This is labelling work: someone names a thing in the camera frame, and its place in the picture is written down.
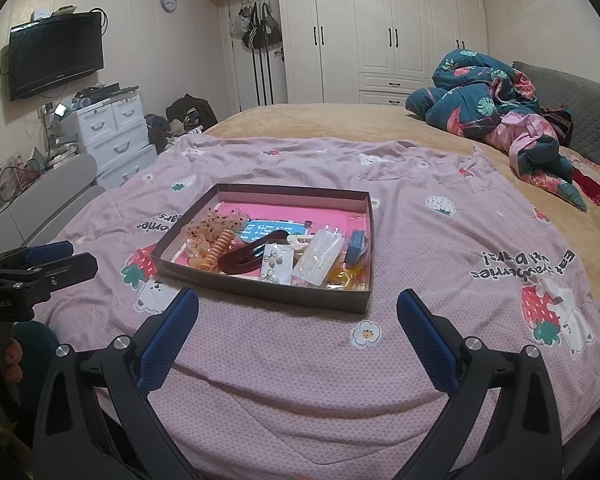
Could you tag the white wardrobe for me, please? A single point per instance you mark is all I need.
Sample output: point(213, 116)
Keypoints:
point(372, 51)

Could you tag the round wall clock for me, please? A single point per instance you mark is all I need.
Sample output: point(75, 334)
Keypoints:
point(169, 6)

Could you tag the bags hanging on door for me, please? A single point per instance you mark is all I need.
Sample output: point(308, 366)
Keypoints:
point(256, 26)

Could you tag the teal floral quilt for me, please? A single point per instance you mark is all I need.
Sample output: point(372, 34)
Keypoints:
point(478, 97)

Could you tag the white drawer cabinet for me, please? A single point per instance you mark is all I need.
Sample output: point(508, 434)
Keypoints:
point(114, 132)

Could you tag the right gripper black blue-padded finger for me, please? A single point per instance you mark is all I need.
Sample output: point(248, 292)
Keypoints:
point(94, 418)
point(523, 439)

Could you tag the white earring card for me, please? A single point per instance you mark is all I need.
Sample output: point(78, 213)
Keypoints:
point(277, 264)

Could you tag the black wall television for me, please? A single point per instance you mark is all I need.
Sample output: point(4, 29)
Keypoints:
point(53, 51)

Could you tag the dark cardboard tray pink lining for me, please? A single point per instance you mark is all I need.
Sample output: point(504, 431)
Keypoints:
point(296, 210)

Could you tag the grey bed footboard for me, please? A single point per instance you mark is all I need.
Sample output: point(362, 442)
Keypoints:
point(38, 215)

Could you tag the pink printed bed sheet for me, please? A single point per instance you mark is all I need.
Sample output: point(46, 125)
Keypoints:
point(268, 391)

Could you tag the cream claw hair clip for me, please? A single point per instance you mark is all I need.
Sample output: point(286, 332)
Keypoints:
point(298, 242)

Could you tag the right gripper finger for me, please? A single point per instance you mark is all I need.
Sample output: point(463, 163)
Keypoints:
point(47, 252)
point(45, 278)

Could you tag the maroon oval hair clip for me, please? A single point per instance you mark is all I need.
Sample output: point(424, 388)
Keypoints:
point(249, 257)

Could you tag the clear plastic jewelry bag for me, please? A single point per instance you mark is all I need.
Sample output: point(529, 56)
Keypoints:
point(319, 257)

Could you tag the black bag on floor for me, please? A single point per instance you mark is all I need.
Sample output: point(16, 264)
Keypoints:
point(186, 115)

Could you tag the clear red-speckled claw clip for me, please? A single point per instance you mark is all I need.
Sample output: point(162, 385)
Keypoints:
point(213, 224)

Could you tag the blue boxed jewelry packet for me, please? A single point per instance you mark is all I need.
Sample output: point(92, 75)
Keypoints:
point(356, 248)

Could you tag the person's left hand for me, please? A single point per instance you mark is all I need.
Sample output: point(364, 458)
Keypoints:
point(13, 356)

